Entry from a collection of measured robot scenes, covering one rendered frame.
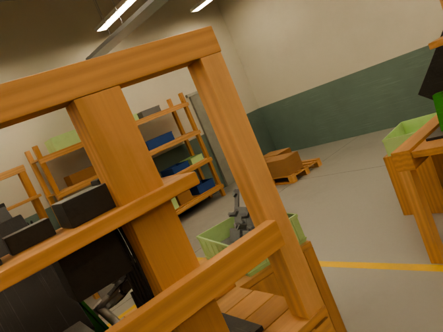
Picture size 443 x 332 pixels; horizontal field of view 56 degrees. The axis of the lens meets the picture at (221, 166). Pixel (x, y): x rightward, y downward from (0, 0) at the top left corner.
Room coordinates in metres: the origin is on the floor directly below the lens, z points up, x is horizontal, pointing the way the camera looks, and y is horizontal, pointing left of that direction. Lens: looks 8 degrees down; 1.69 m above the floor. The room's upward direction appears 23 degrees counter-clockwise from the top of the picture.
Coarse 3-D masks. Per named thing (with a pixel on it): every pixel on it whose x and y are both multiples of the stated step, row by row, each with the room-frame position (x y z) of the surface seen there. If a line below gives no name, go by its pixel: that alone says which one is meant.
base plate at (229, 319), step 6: (228, 318) 1.56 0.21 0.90; (234, 318) 1.54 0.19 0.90; (240, 318) 1.53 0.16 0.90; (228, 324) 1.52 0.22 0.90; (234, 324) 1.50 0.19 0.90; (240, 324) 1.48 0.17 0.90; (246, 324) 1.46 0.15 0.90; (252, 324) 1.45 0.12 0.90; (258, 324) 1.43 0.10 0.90; (234, 330) 1.46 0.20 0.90; (240, 330) 1.44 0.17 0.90; (246, 330) 1.43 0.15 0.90; (252, 330) 1.41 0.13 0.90; (258, 330) 1.40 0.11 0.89
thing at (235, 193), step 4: (236, 192) 2.69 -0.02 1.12; (236, 196) 2.70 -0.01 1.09; (236, 200) 2.69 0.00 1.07; (236, 204) 2.69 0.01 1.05; (236, 208) 2.68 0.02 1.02; (240, 208) 2.64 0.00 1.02; (244, 208) 2.59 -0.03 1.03; (240, 212) 2.63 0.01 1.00; (244, 212) 2.59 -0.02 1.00; (236, 220) 2.67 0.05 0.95; (240, 220) 2.62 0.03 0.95; (244, 220) 2.58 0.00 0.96; (232, 228) 2.63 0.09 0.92; (236, 228) 2.63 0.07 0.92; (232, 232) 2.59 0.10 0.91; (236, 232) 2.55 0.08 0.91; (240, 232) 2.51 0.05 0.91; (232, 236) 2.59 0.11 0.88; (236, 236) 2.54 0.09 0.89; (240, 236) 2.51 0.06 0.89; (232, 240) 2.59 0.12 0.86; (236, 240) 2.54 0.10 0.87
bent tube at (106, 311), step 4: (100, 300) 1.34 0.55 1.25; (96, 304) 1.33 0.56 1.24; (92, 308) 1.32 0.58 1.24; (96, 308) 1.34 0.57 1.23; (104, 308) 1.34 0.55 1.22; (96, 312) 1.34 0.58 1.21; (100, 312) 1.33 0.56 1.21; (104, 312) 1.32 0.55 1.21; (108, 312) 1.32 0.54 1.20; (104, 316) 1.32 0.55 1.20; (108, 316) 1.31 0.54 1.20; (112, 316) 1.31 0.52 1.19; (116, 316) 1.32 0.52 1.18; (108, 320) 1.31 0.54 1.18; (112, 320) 1.30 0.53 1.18; (116, 320) 1.30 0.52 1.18; (120, 320) 1.31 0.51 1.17; (112, 324) 1.30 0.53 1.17
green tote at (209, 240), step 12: (288, 216) 2.34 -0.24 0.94; (216, 228) 2.72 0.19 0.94; (228, 228) 2.75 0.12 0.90; (300, 228) 2.27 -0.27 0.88; (204, 240) 2.53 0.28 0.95; (216, 240) 2.70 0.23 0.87; (300, 240) 2.25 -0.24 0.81; (204, 252) 2.64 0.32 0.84; (216, 252) 2.44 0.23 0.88; (264, 264) 2.15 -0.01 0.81
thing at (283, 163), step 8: (272, 152) 8.04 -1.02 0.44; (280, 152) 7.66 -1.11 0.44; (288, 152) 7.74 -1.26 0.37; (296, 152) 7.07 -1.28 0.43; (272, 160) 7.20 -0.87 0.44; (280, 160) 6.94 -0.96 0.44; (288, 160) 6.92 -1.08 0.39; (296, 160) 7.03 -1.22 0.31; (304, 160) 7.59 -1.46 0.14; (312, 160) 7.31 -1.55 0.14; (272, 168) 7.15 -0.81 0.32; (280, 168) 7.00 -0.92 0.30; (288, 168) 6.88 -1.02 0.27; (296, 168) 6.99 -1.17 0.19; (304, 168) 7.04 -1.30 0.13; (272, 176) 7.21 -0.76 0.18; (280, 176) 7.06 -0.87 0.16; (288, 176) 6.90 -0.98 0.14; (296, 176) 7.25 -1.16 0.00; (280, 184) 7.12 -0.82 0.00
